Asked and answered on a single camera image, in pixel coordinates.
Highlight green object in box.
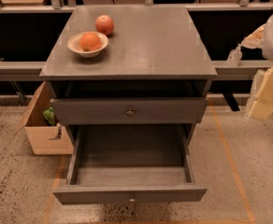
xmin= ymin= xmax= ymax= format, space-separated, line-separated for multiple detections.
xmin=43 ymin=106 xmax=57 ymax=126

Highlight open grey bottom drawer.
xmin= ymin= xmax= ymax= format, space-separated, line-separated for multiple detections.
xmin=53 ymin=124 xmax=207 ymax=204

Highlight grey wooden drawer cabinet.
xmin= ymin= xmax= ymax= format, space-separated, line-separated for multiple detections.
xmin=38 ymin=5 xmax=218 ymax=142

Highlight closed grey middle drawer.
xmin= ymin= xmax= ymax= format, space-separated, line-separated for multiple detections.
xmin=50 ymin=98 xmax=207 ymax=125

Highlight clear plastic bottle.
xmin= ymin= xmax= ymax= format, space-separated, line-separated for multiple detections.
xmin=226 ymin=44 xmax=242 ymax=66

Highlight cardboard box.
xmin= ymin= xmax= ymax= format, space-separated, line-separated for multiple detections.
xmin=15 ymin=82 xmax=74 ymax=155

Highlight red apple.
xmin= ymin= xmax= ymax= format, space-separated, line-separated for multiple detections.
xmin=95 ymin=15 xmax=114 ymax=35

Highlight cream ceramic bowl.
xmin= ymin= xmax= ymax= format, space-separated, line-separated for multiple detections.
xmin=67 ymin=32 xmax=108 ymax=58

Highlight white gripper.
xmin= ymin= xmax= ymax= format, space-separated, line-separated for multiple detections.
xmin=241 ymin=14 xmax=273 ymax=120

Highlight orange fruit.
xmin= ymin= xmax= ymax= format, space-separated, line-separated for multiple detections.
xmin=79 ymin=32 xmax=102 ymax=51

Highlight metal railing frame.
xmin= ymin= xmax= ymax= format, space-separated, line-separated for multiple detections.
xmin=0 ymin=0 xmax=273 ymax=82

